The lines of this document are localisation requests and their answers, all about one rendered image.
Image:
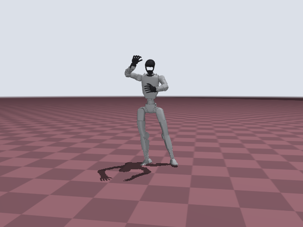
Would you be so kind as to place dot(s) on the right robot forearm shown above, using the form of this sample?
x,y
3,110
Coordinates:
x,y
129,70

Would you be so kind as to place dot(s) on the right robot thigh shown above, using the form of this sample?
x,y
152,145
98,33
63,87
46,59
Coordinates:
x,y
141,122

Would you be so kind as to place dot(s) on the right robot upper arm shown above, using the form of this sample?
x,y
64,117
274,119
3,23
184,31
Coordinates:
x,y
135,76

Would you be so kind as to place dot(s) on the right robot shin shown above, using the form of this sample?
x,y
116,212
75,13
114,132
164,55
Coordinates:
x,y
145,147

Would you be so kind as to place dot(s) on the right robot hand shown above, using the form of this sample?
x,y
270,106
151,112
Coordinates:
x,y
135,60

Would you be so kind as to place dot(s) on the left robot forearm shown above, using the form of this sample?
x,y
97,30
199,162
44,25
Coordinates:
x,y
161,88

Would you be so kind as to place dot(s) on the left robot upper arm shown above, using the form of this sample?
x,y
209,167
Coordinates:
x,y
162,81

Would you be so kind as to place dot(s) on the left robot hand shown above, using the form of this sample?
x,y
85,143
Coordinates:
x,y
151,88

